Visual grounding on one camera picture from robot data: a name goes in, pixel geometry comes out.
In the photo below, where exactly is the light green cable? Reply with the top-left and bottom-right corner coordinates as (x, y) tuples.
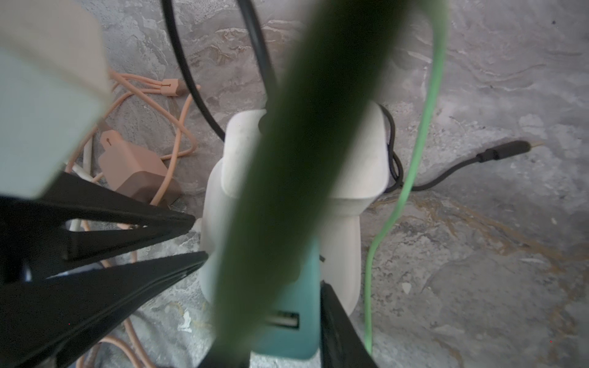
(211, 0), (449, 368)

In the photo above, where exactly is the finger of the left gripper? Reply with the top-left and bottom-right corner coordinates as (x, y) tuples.
(1, 251), (207, 367)
(1, 173), (196, 281)

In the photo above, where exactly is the white power strip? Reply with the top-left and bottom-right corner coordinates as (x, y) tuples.
(198, 158), (362, 318)

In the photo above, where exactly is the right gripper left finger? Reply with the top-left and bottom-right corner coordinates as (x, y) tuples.
(197, 342), (251, 368)

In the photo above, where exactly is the white charger plug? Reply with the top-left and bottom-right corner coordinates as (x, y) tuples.
(221, 101), (388, 200)

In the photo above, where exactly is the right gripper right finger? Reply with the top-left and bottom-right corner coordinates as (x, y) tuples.
(321, 282), (377, 368)

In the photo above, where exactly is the pink charging cable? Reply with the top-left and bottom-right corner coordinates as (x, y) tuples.
(64, 68), (201, 368)

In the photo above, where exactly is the black charging cable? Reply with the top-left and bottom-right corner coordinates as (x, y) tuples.
(160, 0), (544, 194)

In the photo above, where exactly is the pink plug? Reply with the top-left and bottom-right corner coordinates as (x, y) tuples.
(98, 130), (167, 203)

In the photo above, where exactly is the teal plug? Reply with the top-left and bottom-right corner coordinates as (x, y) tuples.
(252, 238), (321, 360)

